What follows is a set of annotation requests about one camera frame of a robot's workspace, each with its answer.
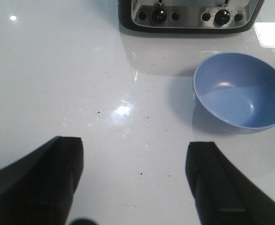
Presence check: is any blue bowl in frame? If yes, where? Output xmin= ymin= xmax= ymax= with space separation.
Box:
xmin=192 ymin=52 xmax=275 ymax=134

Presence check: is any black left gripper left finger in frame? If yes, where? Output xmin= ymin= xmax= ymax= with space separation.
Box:
xmin=0 ymin=136 xmax=84 ymax=225

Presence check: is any black and chrome toaster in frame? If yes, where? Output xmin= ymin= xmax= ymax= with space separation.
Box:
xmin=118 ymin=0 xmax=264 ymax=34

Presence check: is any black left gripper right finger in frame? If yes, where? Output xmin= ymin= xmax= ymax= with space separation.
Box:
xmin=185 ymin=142 xmax=275 ymax=225

